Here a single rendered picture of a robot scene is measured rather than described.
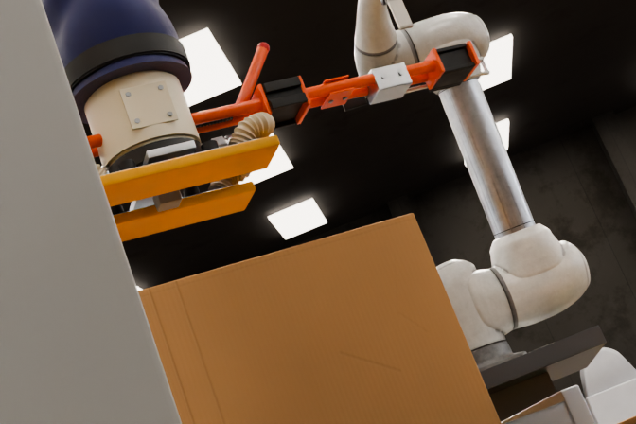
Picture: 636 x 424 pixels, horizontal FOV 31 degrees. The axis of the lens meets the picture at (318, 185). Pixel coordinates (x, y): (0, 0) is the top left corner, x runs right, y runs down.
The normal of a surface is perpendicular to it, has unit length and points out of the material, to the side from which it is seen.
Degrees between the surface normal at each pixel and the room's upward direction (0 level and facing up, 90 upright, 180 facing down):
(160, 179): 180
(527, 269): 94
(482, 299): 89
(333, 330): 90
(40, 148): 90
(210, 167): 180
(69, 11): 75
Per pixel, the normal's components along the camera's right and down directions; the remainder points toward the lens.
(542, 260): 0.08, -0.22
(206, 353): 0.24, -0.39
